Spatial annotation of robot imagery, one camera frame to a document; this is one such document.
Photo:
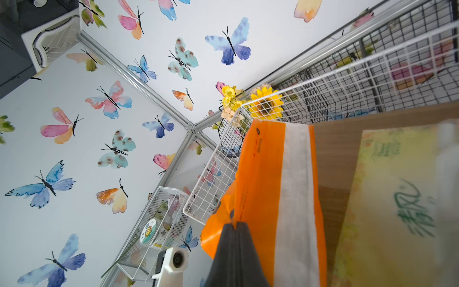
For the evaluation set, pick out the white wire three-tier shelf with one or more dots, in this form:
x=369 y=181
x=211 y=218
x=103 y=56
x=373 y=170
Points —
x=346 y=175

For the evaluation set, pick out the glass jar with green lid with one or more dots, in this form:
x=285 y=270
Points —
x=149 y=233

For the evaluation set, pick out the orange tissue pack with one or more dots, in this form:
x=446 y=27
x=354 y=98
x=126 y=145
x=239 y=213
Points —
x=276 y=193

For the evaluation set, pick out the green tissue pack with tissue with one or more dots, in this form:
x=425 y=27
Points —
x=401 y=226

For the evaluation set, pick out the artificial flowers in white pot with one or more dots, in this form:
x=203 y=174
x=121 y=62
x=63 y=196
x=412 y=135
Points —
x=263 y=103

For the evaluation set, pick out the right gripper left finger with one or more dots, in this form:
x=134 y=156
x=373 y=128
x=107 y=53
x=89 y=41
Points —
x=222 y=272

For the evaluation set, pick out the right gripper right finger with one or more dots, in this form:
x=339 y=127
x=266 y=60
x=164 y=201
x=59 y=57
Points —
x=248 y=269

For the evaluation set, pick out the white mesh wall basket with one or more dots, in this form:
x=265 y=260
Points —
x=162 y=225

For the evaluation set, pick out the white air vent unit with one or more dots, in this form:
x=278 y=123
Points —
x=48 y=42

